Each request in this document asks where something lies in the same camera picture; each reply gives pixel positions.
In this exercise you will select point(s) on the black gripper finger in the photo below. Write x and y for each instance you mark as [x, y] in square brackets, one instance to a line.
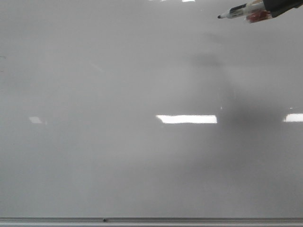
[278, 7]

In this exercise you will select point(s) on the white glossy whiteboard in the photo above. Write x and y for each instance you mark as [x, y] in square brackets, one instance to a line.
[149, 108]

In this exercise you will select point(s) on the red rubber band wrap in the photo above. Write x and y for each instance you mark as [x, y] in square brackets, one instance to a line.
[258, 16]

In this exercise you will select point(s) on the aluminium whiteboard bottom frame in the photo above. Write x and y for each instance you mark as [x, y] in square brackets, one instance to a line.
[150, 222]

